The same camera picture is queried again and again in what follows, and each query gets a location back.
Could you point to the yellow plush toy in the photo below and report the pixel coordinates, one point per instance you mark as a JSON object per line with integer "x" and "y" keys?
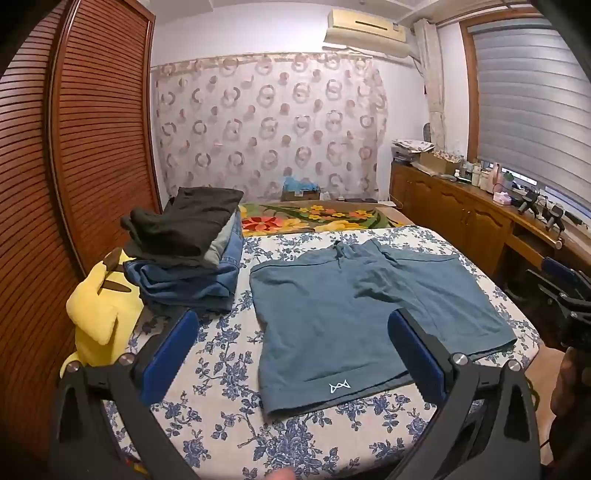
{"x": 92, "y": 314}

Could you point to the black fan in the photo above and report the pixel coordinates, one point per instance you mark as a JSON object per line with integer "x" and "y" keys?
{"x": 427, "y": 131}

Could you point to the blue plastic bag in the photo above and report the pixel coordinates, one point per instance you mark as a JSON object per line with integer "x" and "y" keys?
{"x": 300, "y": 183}

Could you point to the stack of papers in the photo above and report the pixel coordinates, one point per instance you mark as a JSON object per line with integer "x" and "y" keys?
{"x": 411, "y": 148}

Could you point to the stack of folded clothes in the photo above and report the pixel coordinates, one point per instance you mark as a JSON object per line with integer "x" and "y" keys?
{"x": 184, "y": 286}

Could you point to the flat black box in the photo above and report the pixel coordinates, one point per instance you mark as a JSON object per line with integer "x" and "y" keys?
{"x": 360, "y": 200}

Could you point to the beige wall air conditioner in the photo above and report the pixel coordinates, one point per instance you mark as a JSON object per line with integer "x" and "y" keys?
{"x": 364, "y": 32}

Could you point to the wooden louvred wardrobe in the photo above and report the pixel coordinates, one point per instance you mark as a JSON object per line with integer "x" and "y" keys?
{"x": 92, "y": 138}

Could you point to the person's right hand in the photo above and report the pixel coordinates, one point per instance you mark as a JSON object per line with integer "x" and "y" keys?
{"x": 565, "y": 387}

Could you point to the wooden sideboard cabinet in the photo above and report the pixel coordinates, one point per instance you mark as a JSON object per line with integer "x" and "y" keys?
{"x": 461, "y": 207}

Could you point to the beige window curtain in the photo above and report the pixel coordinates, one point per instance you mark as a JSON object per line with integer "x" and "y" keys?
{"x": 431, "y": 83}

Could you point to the teal blue shorts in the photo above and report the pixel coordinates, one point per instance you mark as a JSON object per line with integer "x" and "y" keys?
{"x": 346, "y": 300}

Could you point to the colourful flower blanket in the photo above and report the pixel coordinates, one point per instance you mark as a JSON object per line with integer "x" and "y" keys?
{"x": 286, "y": 219}

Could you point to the circle patterned sheer curtain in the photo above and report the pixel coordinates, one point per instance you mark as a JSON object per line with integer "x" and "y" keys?
{"x": 277, "y": 129}

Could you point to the folded black pants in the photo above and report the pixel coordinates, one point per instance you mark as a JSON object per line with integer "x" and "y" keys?
{"x": 184, "y": 221}

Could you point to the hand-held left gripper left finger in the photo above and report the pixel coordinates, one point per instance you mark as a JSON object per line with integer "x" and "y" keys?
{"x": 171, "y": 355}

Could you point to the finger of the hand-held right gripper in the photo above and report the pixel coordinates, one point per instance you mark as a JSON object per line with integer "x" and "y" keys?
{"x": 556, "y": 267}
{"x": 549, "y": 288}

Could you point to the spare gripper on stand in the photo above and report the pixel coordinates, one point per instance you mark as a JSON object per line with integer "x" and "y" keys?
{"x": 555, "y": 218}
{"x": 526, "y": 203}

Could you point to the white bottle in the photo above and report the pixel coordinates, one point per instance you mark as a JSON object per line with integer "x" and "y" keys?
{"x": 475, "y": 175}

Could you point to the grey window blind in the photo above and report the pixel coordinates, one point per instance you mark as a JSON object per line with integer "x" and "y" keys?
{"x": 531, "y": 115}

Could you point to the open cardboard box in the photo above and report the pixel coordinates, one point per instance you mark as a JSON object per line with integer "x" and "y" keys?
{"x": 438, "y": 162}

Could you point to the pink bottle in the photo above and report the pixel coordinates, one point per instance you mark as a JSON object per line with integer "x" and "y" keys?
{"x": 495, "y": 177}

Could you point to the blue floral white bed sheet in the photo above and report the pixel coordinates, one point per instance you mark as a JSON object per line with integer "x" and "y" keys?
{"x": 221, "y": 415}

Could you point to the pink tissue box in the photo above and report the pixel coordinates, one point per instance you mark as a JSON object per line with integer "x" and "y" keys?
{"x": 502, "y": 198}

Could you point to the folded grey garment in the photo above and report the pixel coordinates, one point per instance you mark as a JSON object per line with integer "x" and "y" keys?
{"x": 221, "y": 244}

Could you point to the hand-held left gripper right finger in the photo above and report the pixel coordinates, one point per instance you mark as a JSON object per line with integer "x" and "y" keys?
{"x": 415, "y": 355}

